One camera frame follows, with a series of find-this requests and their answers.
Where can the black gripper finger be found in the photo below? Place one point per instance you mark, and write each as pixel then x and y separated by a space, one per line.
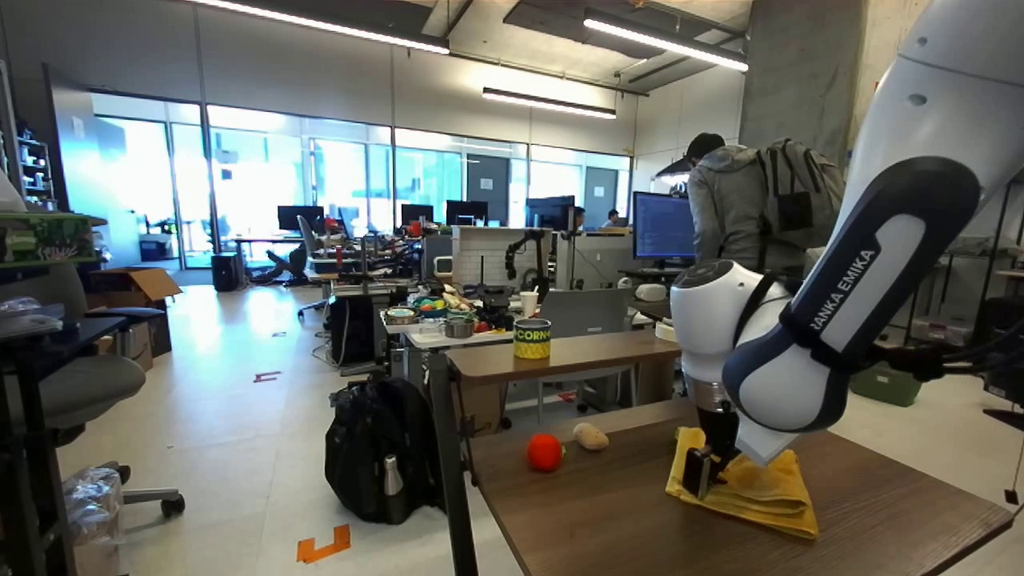
pixel 699 473

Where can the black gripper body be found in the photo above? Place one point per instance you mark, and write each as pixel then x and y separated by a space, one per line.
pixel 719 425

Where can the yellow towel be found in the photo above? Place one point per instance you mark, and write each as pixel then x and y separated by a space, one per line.
pixel 769 500

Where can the red plush tomato toy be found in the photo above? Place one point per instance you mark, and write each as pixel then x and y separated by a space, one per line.
pixel 546 453

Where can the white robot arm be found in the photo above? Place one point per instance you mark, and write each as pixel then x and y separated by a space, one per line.
pixel 853 309

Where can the beige plush toy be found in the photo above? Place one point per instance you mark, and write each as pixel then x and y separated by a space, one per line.
pixel 588 436

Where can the brown wooden side table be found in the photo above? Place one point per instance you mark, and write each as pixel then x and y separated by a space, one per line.
pixel 554 356

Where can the green storage bin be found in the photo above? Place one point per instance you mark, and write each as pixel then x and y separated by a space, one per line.
pixel 892 389

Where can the yellow green jar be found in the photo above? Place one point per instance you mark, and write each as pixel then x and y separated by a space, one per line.
pixel 533 343

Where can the blue screen monitor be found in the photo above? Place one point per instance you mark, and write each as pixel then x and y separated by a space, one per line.
pixel 664 227

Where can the person in grey hoodie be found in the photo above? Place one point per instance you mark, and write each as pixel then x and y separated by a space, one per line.
pixel 723 203

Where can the black table leg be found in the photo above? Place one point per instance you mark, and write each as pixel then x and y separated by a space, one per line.
pixel 469 532

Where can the grey backpack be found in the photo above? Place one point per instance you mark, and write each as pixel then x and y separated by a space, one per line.
pixel 800 181

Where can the dark computer monitor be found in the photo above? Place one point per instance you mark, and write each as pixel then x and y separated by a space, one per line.
pixel 469 211
pixel 552 211
pixel 297 217
pixel 416 211

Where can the white desk partition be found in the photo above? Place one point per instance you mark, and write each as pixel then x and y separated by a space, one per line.
pixel 482 258

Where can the white desk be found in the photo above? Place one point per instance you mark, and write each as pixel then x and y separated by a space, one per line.
pixel 432 339

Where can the black metal shelf rack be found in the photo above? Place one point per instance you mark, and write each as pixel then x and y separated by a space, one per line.
pixel 1010 320

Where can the black backpack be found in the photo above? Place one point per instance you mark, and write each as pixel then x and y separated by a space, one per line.
pixel 372 449

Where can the ceiling light bar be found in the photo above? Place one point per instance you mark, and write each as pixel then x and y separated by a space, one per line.
pixel 549 103
pixel 320 24
pixel 666 44

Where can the orange floor marker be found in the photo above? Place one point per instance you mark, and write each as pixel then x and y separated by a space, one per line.
pixel 308 550

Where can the black trash bin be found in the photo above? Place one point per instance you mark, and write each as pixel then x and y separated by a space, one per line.
pixel 226 274

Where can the open cardboard box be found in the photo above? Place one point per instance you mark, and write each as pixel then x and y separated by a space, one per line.
pixel 146 286

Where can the clear plastic bottle bag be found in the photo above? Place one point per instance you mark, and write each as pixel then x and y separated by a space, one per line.
pixel 92 515

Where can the black desk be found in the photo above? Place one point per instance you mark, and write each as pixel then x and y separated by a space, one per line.
pixel 34 480

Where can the green plastic crate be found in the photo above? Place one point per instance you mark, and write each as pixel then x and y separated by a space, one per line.
pixel 50 227

